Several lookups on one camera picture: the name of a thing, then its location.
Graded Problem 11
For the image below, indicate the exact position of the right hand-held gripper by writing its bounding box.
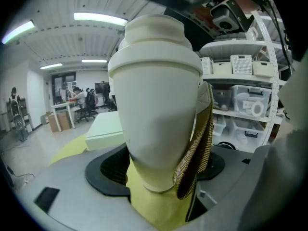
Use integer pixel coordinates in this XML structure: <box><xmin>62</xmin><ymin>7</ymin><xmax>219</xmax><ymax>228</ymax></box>
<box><xmin>135</xmin><ymin>0</ymin><xmax>225</xmax><ymax>52</ymax></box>

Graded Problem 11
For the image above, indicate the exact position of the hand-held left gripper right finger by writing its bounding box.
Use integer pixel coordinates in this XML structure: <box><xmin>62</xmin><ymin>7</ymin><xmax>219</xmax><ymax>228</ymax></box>
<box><xmin>172</xmin><ymin>143</ymin><xmax>274</xmax><ymax>231</ymax></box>

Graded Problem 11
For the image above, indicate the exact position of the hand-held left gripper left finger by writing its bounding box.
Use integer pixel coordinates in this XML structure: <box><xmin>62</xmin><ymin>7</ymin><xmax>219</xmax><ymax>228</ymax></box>
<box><xmin>13</xmin><ymin>143</ymin><xmax>158</xmax><ymax>231</ymax></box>

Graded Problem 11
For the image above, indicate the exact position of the white lidded cup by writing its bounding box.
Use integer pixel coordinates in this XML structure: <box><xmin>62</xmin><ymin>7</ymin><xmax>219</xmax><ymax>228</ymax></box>
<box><xmin>107</xmin><ymin>14</ymin><xmax>215</xmax><ymax>200</ymax></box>
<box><xmin>112</xmin><ymin>65</ymin><xmax>201</xmax><ymax>194</ymax></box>

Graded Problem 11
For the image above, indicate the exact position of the black waste bin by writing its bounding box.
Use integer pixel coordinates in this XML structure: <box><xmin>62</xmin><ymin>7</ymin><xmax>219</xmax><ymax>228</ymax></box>
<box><xmin>212</xmin><ymin>141</ymin><xmax>237</xmax><ymax>151</ymax></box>

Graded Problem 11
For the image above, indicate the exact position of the white curved shelf unit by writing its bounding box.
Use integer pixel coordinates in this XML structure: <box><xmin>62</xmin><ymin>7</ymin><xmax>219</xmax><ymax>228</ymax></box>
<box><xmin>196</xmin><ymin>8</ymin><xmax>298</xmax><ymax>154</ymax></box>

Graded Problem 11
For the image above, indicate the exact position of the row of white perforated baskets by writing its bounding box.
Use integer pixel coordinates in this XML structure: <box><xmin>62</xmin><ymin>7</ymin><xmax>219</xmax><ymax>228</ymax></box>
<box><xmin>200</xmin><ymin>54</ymin><xmax>275</xmax><ymax>78</ymax></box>

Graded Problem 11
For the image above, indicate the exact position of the round table with green cloth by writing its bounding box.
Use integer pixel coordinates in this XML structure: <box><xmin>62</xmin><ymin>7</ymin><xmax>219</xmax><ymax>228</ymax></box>
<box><xmin>48</xmin><ymin>133</ymin><xmax>193</xmax><ymax>230</ymax></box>

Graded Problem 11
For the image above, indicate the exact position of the brown cardboard box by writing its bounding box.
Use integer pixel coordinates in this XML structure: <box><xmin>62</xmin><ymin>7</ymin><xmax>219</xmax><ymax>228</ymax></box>
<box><xmin>57</xmin><ymin>112</ymin><xmax>71</xmax><ymax>131</ymax></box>
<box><xmin>47</xmin><ymin>114</ymin><xmax>61</xmax><ymax>133</ymax></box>

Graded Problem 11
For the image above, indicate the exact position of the pale green flat box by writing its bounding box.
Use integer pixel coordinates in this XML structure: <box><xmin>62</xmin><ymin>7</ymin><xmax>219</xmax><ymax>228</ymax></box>
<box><xmin>84</xmin><ymin>111</ymin><xmax>125</xmax><ymax>152</ymax></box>

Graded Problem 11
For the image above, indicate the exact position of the stack of clear storage boxes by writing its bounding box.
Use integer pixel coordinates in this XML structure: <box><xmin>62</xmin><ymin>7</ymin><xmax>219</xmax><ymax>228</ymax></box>
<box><xmin>211</xmin><ymin>84</ymin><xmax>272</xmax><ymax>151</ymax></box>

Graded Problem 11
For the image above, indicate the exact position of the white office desk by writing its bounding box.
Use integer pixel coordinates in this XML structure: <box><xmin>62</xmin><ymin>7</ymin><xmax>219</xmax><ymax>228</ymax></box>
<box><xmin>50</xmin><ymin>102</ymin><xmax>82</xmax><ymax>129</ymax></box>

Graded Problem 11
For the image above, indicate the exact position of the black office chair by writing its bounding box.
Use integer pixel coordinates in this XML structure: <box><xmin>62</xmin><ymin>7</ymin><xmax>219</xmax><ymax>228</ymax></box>
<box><xmin>75</xmin><ymin>88</ymin><xmax>99</xmax><ymax>123</ymax></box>

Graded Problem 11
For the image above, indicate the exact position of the black framed glass door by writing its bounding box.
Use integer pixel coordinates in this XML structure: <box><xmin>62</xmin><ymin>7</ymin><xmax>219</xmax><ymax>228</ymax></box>
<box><xmin>51</xmin><ymin>72</ymin><xmax>77</xmax><ymax>103</ymax></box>

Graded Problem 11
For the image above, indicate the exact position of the grey gripper-mounted camera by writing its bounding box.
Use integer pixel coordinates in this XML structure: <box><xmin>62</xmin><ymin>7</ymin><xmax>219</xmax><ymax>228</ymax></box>
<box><xmin>209</xmin><ymin>0</ymin><xmax>255</xmax><ymax>35</ymax></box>

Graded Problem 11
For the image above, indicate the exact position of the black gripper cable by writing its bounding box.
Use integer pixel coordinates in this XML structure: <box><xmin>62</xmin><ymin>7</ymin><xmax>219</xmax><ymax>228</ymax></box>
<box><xmin>240</xmin><ymin>0</ymin><xmax>295</xmax><ymax>72</ymax></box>

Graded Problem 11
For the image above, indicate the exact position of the black wall monitor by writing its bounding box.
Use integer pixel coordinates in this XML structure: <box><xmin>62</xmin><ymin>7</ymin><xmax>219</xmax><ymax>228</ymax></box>
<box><xmin>94</xmin><ymin>82</ymin><xmax>111</xmax><ymax>95</ymax></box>

